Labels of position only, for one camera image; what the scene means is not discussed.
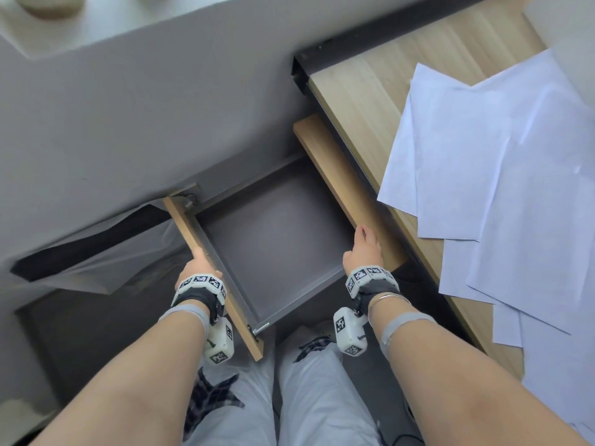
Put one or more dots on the person's left hand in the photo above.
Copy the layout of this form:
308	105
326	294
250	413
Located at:
199	268

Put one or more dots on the person's right hand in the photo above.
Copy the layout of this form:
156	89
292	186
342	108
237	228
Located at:
365	255

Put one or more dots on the person's right fingers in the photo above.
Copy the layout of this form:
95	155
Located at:
366	235

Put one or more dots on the person's left fingers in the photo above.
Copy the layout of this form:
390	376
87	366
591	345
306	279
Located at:
200	255

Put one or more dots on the wooden drawer with grey interior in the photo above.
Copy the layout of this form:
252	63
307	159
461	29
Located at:
279	236

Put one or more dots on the person's left forearm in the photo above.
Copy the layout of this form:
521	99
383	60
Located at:
135	380

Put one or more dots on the grey forearm band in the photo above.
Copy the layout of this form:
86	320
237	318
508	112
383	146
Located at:
190	313
402	325

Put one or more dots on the person's right forearm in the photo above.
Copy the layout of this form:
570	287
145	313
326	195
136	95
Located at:
455	380

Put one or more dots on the translucent plastic bin liner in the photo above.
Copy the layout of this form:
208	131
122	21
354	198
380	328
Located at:
118	262

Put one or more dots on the pile of white paper sheets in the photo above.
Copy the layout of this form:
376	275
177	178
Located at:
520	181

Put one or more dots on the white trousers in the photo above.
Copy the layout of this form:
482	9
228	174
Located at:
320	394

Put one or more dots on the white window sill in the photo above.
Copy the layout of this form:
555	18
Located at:
121	18

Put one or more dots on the beige round object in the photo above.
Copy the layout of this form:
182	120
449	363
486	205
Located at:
49	5

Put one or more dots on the left wrist camera with markers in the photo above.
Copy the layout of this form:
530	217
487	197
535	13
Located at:
204	292

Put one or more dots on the wrist camera with markers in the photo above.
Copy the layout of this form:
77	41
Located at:
367	281
204	292

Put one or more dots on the right wrist camera with markers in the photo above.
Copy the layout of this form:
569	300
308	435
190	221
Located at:
367	281

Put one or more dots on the wooden desk with black frame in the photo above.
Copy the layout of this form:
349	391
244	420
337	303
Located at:
358	83

